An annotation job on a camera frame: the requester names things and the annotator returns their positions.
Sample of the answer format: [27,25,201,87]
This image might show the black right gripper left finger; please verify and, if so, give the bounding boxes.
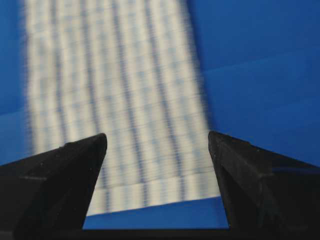
[0,133,108,240]

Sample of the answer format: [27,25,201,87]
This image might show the blue table cloth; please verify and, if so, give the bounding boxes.
[0,0,320,229]

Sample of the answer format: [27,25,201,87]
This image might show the white blue-striped towel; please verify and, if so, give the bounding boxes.
[21,0,220,216]

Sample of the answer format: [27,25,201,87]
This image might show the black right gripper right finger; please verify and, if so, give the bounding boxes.
[208,131,320,240]

